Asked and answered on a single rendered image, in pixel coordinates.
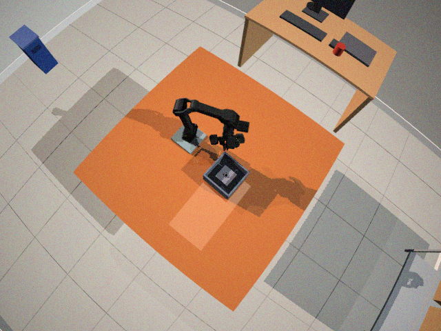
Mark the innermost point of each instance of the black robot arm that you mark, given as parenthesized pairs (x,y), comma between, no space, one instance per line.
(230,119)

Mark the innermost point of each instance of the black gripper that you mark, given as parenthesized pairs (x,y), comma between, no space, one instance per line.
(214,138)

